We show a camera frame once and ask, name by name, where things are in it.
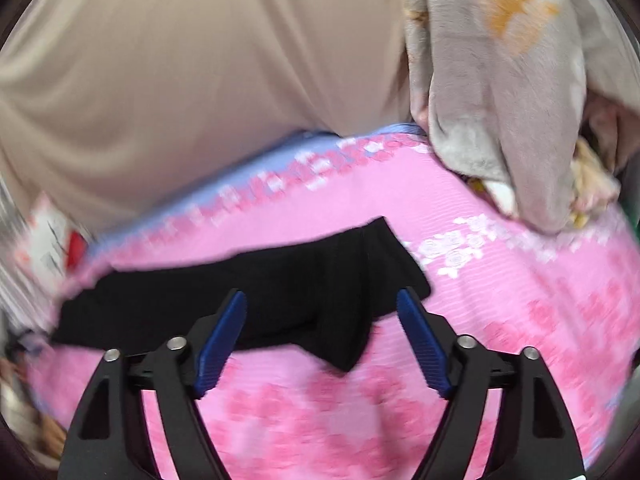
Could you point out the grey floral blanket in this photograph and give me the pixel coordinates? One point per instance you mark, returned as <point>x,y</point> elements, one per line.
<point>538,100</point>

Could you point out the white cat face pillow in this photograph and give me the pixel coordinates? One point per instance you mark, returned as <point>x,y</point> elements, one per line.
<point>51,247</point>

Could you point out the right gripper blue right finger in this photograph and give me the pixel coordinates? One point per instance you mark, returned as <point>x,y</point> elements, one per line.
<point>534,437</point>

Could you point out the beige padded headboard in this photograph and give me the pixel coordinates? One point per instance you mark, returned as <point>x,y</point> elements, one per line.
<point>110,107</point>

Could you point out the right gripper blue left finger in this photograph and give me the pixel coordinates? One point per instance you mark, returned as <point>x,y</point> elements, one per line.
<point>109,437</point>

